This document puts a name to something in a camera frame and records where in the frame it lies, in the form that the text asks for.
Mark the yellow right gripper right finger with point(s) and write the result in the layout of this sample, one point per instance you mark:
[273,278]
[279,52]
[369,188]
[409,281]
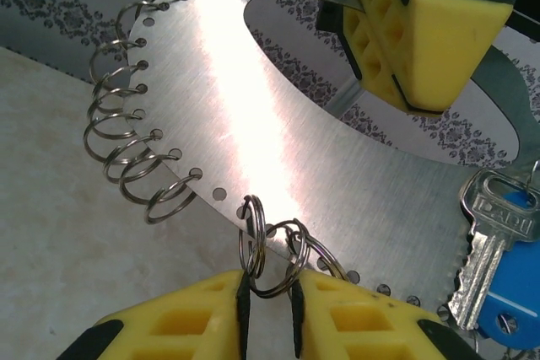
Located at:
[314,313]

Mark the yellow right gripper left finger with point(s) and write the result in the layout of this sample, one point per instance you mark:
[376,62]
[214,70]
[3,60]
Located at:
[225,322]

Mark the blue key tag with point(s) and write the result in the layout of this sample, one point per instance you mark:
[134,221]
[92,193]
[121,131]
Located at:
[519,284]

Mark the silver key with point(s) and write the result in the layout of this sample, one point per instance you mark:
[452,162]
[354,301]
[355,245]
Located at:
[481,259]

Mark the steel oval keyring plate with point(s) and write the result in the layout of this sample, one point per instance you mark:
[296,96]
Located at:
[236,103]

